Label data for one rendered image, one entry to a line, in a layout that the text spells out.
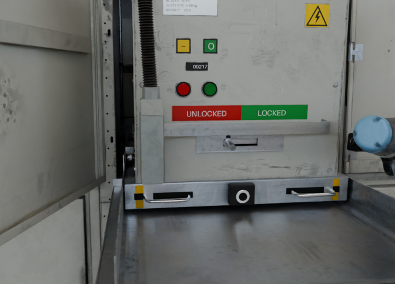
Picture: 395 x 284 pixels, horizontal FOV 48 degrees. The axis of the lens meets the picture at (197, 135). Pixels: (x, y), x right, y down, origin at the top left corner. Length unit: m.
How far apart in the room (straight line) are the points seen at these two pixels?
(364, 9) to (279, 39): 0.45
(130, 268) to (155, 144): 0.26
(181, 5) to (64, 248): 0.76
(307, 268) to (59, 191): 0.61
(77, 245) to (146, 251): 0.54
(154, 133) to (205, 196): 0.23
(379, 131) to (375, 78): 0.51
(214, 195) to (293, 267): 0.34
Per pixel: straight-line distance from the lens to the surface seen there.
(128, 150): 1.38
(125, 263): 0.79
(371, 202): 1.07
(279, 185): 1.08
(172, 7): 1.00
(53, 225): 1.35
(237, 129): 0.99
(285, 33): 1.05
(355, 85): 1.42
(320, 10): 1.08
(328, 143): 1.12
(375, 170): 1.49
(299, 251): 0.85
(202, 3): 1.01
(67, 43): 1.11
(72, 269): 1.39
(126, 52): 1.90
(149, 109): 0.90
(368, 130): 0.96
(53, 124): 1.08
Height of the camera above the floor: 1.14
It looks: 8 degrees down
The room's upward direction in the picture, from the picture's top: straight up
